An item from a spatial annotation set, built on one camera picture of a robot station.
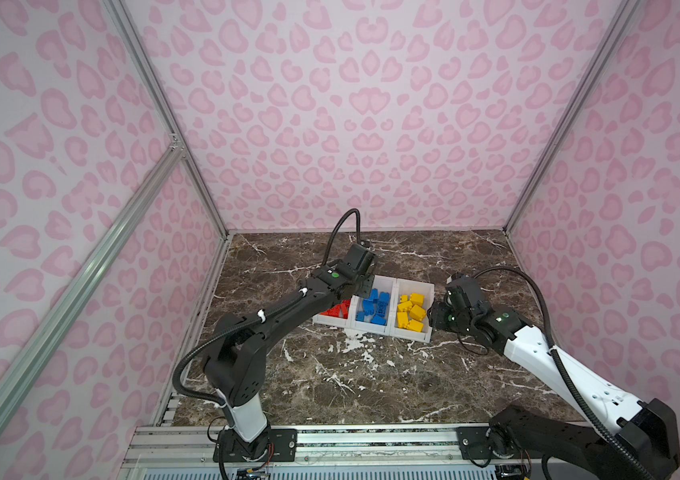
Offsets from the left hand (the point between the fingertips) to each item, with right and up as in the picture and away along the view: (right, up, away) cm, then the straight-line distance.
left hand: (364, 274), depth 86 cm
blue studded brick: (+6, -12, +11) cm, 17 cm away
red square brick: (-6, -11, +7) cm, 14 cm away
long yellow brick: (+16, -16, +4) cm, 23 cm away
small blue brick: (-1, -14, +8) cm, 16 cm away
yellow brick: (+18, -9, +12) cm, 23 cm away
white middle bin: (+8, -4, +9) cm, 13 cm away
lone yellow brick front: (+12, -14, +6) cm, 20 cm away
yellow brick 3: (+17, -12, +7) cm, 22 cm away
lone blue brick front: (+7, -9, +12) cm, 16 cm away
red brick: (-8, -12, +10) cm, 17 cm away
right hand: (+19, -10, -6) cm, 22 cm away
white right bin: (+14, -13, +8) cm, 21 cm away
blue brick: (+4, -7, +10) cm, 13 cm away
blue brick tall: (+2, -11, +11) cm, 16 cm away
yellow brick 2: (+14, -11, +9) cm, 20 cm away
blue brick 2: (+4, -15, +8) cm, 18 cm away
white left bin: (-8, -15, +6) cm, 18 cm away
